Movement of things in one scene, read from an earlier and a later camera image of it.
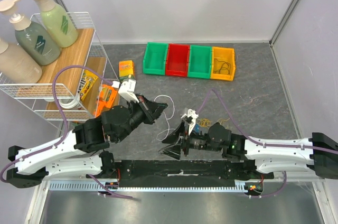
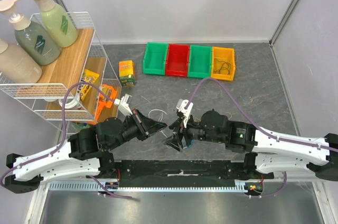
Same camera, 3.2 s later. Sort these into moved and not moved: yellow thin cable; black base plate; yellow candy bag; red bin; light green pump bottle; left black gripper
Moved: left black gripper; yellow thin cable
Not moved: yellow candy bag; light green pump bottle; red bin; black base plate
